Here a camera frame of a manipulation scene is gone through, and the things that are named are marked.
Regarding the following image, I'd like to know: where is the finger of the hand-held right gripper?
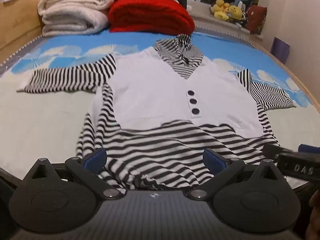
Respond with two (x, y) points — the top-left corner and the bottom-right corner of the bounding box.
(299, 144), (320, 155)
(264, 143), (297, 160)

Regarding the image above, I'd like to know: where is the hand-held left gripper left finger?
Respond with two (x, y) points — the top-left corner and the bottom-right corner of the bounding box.
(23, 148), (121, 200)

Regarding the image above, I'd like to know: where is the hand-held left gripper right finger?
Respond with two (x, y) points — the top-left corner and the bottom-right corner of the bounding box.
(187, 148), (288, 200)

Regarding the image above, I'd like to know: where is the striped white hooded top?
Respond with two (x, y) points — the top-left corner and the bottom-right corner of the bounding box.
(16, 34), (300, 190)

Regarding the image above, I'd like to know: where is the person's right hand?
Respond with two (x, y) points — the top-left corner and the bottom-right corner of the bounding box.
(306, 190), (320, 240)

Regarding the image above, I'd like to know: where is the blue patterned bed sheet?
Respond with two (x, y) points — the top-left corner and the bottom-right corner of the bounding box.
(0, 26), (316, 189)

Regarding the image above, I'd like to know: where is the purple mat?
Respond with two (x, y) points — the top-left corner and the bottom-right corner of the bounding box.
(271, 37), (290, 64)

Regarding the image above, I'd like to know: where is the white fluffy folded blanket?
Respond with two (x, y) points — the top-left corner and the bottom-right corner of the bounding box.
(41, 4), (110, 37)

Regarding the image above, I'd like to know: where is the white window sill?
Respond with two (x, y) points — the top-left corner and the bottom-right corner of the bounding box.
(187, 2), (264, 40)

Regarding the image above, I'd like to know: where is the yellow bear plush toy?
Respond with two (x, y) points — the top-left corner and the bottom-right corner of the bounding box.
(226, 5), (243, 22)

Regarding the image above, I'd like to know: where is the yellow duck plush toy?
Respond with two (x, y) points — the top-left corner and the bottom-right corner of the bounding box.
(211, 0), (230, 20)

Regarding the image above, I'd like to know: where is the red folded blanket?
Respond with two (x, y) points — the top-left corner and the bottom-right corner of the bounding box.
(108, 0), (195, 35)

